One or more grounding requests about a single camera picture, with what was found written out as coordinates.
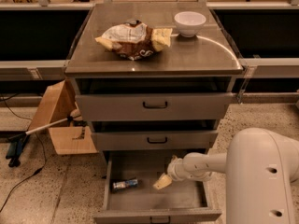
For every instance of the grey top drawer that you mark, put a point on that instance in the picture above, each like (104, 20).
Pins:
(152, 107)

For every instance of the grey drawer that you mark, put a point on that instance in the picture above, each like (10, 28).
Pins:
(152, 107)
(153, 140)
(180, 203)

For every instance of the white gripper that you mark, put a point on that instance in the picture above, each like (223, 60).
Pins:
(175, 169)

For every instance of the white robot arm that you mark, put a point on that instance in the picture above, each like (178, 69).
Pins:
(260, 167)

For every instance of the grey bottom drawer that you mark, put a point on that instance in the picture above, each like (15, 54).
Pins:
(180, 203)

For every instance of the cardboard box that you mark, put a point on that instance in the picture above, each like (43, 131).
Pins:
(58, 102)

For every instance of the red bull can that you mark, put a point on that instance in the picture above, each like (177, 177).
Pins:
(125, 184)

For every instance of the reacher grabber tool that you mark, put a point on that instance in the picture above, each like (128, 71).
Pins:
(18, 142)

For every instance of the crumpled chip bag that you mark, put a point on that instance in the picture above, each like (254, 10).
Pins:
(135, 40)

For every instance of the white bowl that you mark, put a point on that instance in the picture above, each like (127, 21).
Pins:
(189, 23)

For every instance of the grey drawer cabinet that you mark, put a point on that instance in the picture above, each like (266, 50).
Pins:
(188, 54)

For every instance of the grey middle drawer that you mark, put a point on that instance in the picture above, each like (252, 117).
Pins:
(153, 140)

